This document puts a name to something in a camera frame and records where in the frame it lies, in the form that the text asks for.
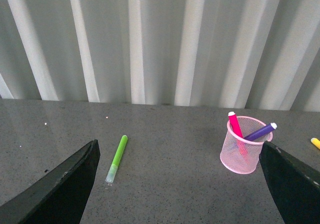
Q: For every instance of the pink marker pen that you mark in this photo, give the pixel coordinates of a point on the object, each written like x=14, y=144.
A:
x=233, y=120

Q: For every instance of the purple marker pen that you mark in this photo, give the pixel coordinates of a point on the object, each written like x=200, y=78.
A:
x=261, y=132

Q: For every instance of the pink mesh cup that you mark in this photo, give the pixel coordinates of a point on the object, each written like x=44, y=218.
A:
x=240, y=155

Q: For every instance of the green marker pen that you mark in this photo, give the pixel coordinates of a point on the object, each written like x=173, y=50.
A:
x=116, y=160

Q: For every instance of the black left foreground panel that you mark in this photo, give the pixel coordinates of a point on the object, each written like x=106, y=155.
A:
x=61, y=196

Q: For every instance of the black foreground panel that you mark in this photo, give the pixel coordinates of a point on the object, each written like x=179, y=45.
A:
x=294, y=185
x=61, y=196

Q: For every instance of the yellow marker pen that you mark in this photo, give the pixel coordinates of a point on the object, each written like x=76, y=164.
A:
x=315, y=142

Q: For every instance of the black right foreground panel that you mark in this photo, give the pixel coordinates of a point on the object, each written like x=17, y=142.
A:
x=294, y=185

